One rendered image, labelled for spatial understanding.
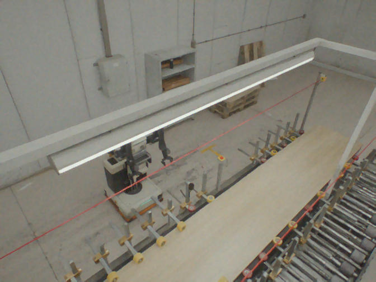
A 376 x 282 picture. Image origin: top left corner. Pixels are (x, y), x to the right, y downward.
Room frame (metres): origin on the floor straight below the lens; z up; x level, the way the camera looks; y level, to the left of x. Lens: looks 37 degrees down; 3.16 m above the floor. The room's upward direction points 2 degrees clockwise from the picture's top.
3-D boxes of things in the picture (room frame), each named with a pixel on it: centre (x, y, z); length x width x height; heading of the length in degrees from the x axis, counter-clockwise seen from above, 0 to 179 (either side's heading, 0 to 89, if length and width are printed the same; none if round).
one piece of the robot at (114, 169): (2.78, 0.85, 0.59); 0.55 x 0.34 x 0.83; 133
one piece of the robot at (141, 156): (2.50, 0.59, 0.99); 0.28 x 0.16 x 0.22; 133
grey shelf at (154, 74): (4.92, 0.36, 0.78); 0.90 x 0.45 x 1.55; 133
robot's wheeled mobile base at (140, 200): (2.71, 0.78, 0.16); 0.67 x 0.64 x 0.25; 43
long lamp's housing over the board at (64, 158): (1.74, -0.25, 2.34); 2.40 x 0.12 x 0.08; 133
